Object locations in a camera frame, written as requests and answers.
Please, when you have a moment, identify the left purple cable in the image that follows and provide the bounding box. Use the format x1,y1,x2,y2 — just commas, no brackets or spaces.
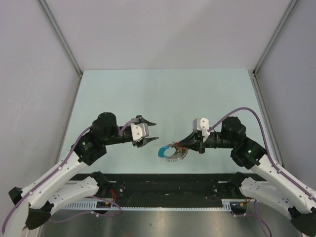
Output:
2,117,139,234

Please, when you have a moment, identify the left aluminium frame post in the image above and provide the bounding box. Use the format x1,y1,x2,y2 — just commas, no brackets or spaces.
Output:
36,0,83,78

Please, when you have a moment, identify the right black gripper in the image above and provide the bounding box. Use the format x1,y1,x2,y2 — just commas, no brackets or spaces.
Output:
177,131,235,154

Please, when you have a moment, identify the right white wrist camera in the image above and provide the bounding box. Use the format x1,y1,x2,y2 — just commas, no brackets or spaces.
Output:
193,118,210,137

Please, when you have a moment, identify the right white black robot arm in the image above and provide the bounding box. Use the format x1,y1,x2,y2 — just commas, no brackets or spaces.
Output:
177,117,316,237

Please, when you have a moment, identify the white slotted cable duct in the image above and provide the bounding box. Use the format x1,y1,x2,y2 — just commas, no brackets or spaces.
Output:
62,199,246,212

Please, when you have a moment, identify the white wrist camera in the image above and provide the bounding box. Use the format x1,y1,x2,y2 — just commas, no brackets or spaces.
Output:
193,118,210,137
130,123,149,142

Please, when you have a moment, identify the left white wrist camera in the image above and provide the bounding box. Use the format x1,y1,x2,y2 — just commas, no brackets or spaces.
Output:
130,123,149,142

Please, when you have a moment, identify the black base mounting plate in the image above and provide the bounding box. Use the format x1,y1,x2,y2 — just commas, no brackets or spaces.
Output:
50,172,259,208

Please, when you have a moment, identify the right aluminium frame post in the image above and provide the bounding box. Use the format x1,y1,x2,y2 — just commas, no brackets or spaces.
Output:
252,0,300,76

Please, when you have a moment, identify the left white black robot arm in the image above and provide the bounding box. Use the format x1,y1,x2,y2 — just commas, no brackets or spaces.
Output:
1,112,156,237

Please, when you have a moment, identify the aluminium frame post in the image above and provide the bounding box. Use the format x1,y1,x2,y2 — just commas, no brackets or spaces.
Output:
36,0,83,78
252,0,300,76

